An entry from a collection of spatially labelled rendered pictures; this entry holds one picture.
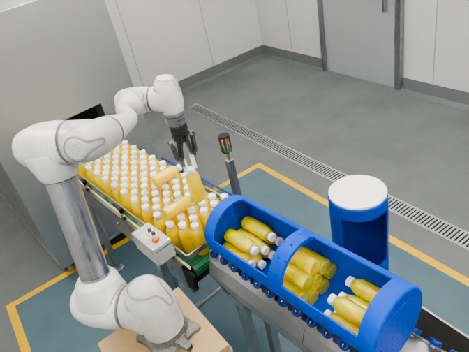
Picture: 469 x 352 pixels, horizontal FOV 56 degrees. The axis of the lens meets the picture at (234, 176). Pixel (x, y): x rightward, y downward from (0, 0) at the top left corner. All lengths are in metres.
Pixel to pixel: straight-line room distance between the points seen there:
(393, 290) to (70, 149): 1.06
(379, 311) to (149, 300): 0.73
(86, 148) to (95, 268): 0.47
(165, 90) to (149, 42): 4.56
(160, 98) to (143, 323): 0.84
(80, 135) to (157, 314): 0.63
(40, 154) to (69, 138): 0.14
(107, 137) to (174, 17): 5.19
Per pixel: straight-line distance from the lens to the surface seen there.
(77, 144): 1.30
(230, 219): 2.06
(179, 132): 1.88
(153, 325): 1.57
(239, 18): 7.04
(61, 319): 3.64
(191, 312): 1.77
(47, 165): 1.43
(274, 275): 1.71
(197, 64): 6.73
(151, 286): 1.53
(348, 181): 2.31
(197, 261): 2.22
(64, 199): 1.48
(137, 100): 1.84
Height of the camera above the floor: 2.39
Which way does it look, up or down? 33 degrees down
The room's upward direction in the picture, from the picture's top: 13 degrees counter-clockwise
